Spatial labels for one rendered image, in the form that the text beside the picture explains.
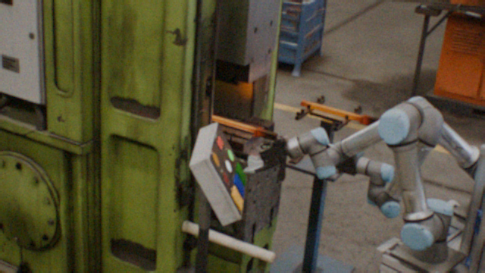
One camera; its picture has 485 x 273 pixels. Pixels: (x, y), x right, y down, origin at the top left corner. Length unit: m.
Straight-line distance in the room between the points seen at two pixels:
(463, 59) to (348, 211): 2.31
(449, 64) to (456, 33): 0.29
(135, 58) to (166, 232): 0.79
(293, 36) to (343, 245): 3.05
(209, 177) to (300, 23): 4.46
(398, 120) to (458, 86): 4.17
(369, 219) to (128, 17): 2.34
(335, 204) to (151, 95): 2.09
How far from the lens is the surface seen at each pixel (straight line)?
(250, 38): 3.17
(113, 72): 3.29
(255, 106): 3.72
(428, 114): 3.11
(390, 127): 2.69
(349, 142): 2.99
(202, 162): 2.73
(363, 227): 4.77
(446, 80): 6.84
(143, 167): 3.39
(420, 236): 2.80
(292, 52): 7.20
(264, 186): 3.56
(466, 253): 3.20
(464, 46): 6.72
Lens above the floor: 2.41
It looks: 24 degrees down
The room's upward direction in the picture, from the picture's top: 4 degrees clockwise
